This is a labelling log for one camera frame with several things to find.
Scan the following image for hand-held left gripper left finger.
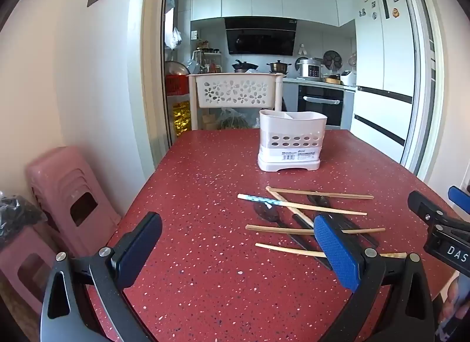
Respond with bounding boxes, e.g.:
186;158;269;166
40;212;163;342

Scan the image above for white flower-pattern basket cart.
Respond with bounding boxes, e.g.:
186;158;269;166
188;73;287;131

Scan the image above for black range hood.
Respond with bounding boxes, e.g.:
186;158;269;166
224;17;298;57

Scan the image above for white sliding door frame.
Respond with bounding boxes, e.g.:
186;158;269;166
391;0;447;181

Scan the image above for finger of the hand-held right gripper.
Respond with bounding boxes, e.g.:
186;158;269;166
448;186;470;214
408;191;470;232

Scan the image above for silver rice cooker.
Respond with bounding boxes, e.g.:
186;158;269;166
296;56;324;80

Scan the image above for steel pot with lid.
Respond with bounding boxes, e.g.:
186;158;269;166
266;60;292;74

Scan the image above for black wok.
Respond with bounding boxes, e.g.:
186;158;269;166
231;59;259;73

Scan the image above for steel basin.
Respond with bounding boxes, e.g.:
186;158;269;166
165;60;191;76

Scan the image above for black crinkled bag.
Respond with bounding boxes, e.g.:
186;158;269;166
0;191;48;251

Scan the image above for blue patterned chopstick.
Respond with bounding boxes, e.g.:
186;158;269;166
237;194;368;216

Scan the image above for spice rack with bottles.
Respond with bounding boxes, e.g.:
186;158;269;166
193;48;223;74

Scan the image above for cream sliding door frame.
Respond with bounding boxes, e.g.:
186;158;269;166
141;0;173;152

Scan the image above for white plastic utensil holder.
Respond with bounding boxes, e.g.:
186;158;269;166
257;109;328;173

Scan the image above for plain wooden chopstick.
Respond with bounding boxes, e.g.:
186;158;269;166
245;224;386;234
255;243;407;259
266;186;374;200
266;187;317;228

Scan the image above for dark-handled metal spoon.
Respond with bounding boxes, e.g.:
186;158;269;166
253;202;333;271
306;195;380;249

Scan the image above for white refrigerator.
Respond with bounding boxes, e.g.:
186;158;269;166
349;0;417;152

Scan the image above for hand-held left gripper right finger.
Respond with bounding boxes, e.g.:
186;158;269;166
313;213;436;342

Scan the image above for golden yellow bag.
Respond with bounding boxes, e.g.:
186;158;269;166
172;101;192;137

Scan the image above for red plastic crate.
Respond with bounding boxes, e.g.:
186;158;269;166
166;75;189;96

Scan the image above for round divided dark pan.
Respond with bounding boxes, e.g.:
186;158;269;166
323;50;342;69

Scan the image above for bag of green vegetables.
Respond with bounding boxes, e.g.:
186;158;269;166
219;108;259;130

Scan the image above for black built-in oven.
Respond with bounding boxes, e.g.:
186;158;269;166
297;84;345;128

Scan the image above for hanging plastic bags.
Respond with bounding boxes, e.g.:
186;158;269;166
166;0;183;51

